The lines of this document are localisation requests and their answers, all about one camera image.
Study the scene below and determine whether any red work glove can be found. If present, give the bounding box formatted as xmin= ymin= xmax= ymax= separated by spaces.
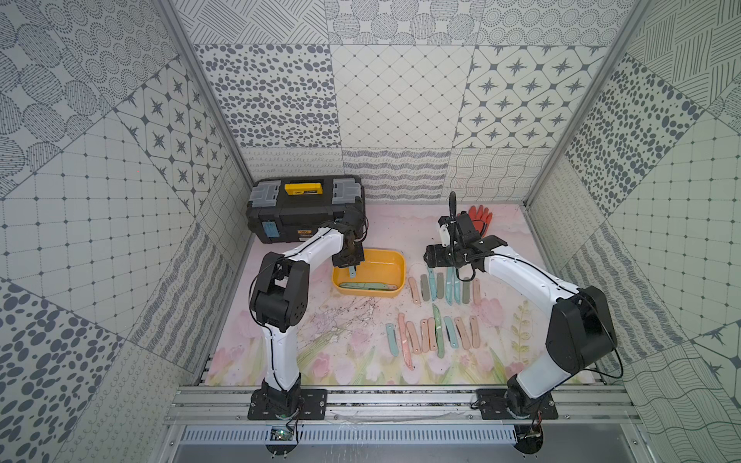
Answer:
xmin=468 ymin=204 xmax=493 ymax=237

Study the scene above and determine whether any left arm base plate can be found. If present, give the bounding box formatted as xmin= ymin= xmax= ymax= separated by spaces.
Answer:
xmin=248 ymin=387 xmax=328 ymax=421

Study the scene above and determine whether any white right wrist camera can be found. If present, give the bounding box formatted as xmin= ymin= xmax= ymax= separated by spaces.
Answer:
xmin=439 ymin=223 xmax=452 ymax=247

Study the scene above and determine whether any black Deli toolbox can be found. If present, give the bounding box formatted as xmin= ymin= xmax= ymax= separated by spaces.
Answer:
xmin=246 ymin=175 xmax=365 ymax=244

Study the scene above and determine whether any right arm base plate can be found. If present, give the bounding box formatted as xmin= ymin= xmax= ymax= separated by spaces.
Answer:
xmin=471 ymin=388 xmax=559 ymax=422

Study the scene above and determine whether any sage green fruit knife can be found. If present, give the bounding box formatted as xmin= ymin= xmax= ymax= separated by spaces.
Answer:
xmin=420 ymin=275 xmax=430 ymax=302

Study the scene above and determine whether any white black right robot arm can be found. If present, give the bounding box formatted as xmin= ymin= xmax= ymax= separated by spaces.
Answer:
xmin=424 ymin=192 xmax=618 ymax=418

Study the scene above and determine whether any pink folding fruit knife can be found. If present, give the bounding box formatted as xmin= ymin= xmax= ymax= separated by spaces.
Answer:
xmin=405 ymin=321 xmax=422 ymax=355

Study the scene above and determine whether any mint folding knife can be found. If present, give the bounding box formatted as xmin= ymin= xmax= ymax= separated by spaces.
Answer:
xmin=385 ymin=323 xmax=399 ymax=357

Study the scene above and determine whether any yellow plastic storage tray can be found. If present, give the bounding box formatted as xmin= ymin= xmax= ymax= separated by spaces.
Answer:
xmin=332 ymin=249 xmax=406 ymax=298

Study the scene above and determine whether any long coral fruit knife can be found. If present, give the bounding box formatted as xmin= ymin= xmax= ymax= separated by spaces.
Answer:
xmin=398 ymin=313 xmax=414 ymax=370

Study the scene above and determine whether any teal folding fruit knife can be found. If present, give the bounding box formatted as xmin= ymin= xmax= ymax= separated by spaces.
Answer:
xmin=444 ymin=316 xmax=459 ymax=349

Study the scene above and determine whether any teal curved handle knife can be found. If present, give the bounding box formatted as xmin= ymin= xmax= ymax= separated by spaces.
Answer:
xmin=445 ymin=267 xmax=455 ymax=306

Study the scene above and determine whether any green folding fruit knife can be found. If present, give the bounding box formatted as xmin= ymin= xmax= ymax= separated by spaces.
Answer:
xmin=432 ymin=304 xmax=445 ymax=359

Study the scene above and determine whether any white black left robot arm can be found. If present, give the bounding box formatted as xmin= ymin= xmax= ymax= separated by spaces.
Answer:
xmin=249 ymin=208 xmax=368 ymax=399

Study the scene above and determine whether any light green knife handle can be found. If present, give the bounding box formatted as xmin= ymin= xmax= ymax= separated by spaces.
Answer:
xmin=340 ymin=282 xmax=398 ymax=291

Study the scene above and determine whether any peach fruit knife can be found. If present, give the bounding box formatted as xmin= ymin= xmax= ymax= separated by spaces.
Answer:
xmin=453 ymin=316 xmax=471 ymax=350
xmin=470 ymin=316 xmax=482 ymax=349

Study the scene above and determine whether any teal lettered fruit knife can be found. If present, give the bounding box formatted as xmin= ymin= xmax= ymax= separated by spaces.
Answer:
xmin=428 ymin=268 xmax=437 ymax=301

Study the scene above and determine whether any aluminium front rail frame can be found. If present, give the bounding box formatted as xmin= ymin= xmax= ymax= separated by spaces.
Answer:
xmin=152 ymin=383 xmax=659 ymax=462

